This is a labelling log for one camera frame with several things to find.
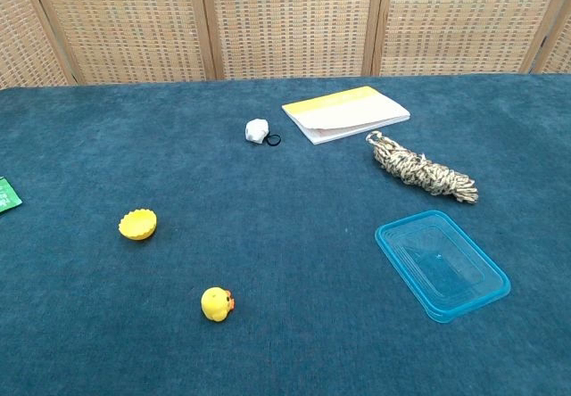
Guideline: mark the green snack packet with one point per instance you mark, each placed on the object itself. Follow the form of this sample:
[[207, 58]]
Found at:
[[6, 197]]

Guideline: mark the yellow rubber duck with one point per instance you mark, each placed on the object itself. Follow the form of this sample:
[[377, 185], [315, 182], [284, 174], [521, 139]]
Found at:
[[214, 304]]

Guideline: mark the white crumpled ball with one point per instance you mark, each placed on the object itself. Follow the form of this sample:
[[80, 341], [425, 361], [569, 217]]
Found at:
[[255, 130]]

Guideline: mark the clear blue plastic container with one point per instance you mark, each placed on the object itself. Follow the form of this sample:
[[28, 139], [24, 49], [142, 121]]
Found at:
[[441, 266]]

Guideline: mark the woven bamboo screen panel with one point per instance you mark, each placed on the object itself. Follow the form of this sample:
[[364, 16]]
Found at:
[[22, 43], [129, 26], [464, 21], [290, 21], [560, 48]]

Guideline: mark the dark blue table cloth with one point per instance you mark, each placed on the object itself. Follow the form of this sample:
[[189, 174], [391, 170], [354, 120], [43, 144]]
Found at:
[[285, 217]]

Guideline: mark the yellow and white notebook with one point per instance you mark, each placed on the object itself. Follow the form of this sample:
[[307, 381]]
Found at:
[[343, 113]]

